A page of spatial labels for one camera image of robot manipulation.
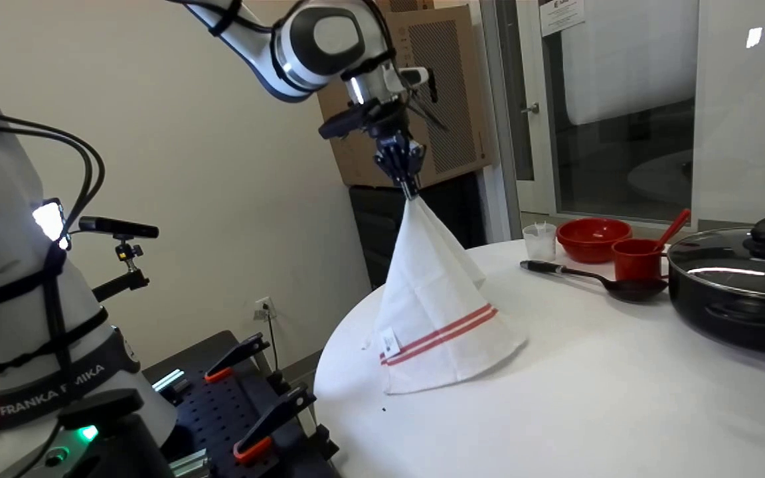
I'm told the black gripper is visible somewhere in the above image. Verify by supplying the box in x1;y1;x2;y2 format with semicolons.
359;96;431;199

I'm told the white towel with red stripes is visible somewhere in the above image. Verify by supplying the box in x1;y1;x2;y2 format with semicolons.
371;192;532;400

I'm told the black storage cabinet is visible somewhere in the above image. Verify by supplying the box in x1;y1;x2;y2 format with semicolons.
349;170;488;291

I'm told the large cardboard box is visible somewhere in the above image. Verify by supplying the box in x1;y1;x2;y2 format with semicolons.
310;5;491;192

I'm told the clear plastic cup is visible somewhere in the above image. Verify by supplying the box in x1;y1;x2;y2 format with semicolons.
522;220;560;263

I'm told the red bowl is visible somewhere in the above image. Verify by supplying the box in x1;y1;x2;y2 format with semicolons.
555;215;636;267

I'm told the white paper notice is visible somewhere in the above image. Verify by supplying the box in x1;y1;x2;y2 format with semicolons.
536;0;591;40

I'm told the black ladle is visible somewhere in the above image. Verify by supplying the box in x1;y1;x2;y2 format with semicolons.
518;259;669;303

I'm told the black clamp with orange tip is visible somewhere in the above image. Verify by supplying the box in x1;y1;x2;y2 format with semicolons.
201;333;273;385
232;385;320;467

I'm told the black perforated workbench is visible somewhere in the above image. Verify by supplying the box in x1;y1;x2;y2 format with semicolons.
140;328;346;478

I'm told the black pot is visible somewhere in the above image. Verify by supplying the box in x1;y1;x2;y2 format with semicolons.
666;250;765;358

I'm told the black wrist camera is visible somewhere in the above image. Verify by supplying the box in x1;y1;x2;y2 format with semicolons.
317;101;403;141

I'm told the glass door with white frame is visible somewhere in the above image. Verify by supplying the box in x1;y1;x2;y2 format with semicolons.
479;0;702;242

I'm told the red measuring cup with handle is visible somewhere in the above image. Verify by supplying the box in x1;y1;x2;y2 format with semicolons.
612;208;693;287

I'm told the black camera on stand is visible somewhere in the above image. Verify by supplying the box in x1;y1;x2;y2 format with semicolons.
75;212;163;305

